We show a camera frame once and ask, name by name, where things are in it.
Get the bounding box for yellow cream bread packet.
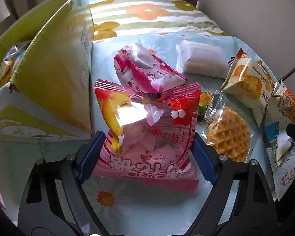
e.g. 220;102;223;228
220;48;279;128

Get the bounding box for pink marshmallow packet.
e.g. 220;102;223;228
92;79;201;194

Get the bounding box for orange print white packet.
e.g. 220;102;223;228
270;79;295;126

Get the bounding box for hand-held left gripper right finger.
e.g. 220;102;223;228
187;133;279;236

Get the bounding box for white wrapped cake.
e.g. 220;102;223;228
178;39;229;78

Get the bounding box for pink strawberry bread packet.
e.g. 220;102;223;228
114;43;188;94

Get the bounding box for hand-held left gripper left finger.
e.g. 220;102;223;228
17;130;106;236

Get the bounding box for striped floral quilt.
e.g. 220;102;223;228
88;0;230;45

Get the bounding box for green cardboard box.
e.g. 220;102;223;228
0;0;96;142

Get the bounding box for black cable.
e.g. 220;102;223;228
280;54;295;80

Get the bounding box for clear waffle packet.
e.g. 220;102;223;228
202;90;255;164

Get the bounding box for grey snack packet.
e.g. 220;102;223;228
0;41;32;84

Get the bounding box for light blue daisy cloth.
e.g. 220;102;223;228
0;33;295;236

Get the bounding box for blue white snack packet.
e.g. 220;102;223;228
264;122;295;199

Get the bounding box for green snack packet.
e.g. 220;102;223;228
197;91;215;123

